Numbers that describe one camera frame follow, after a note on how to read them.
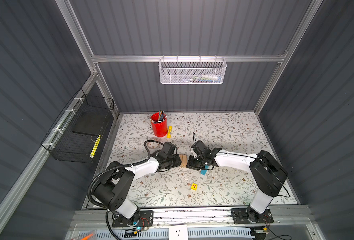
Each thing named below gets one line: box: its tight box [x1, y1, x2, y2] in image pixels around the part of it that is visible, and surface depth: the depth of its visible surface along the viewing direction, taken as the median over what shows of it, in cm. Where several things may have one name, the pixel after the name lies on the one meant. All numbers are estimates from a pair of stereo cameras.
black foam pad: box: [72, 111, 109, 136], surface depth 76 cm
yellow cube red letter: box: [191, 183, 198, 191], surface depth 84 cm
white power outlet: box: [168, 224, 189, 240], surface depth 68 cm
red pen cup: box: [150, 112, 168, 138], surface depth 104 cm
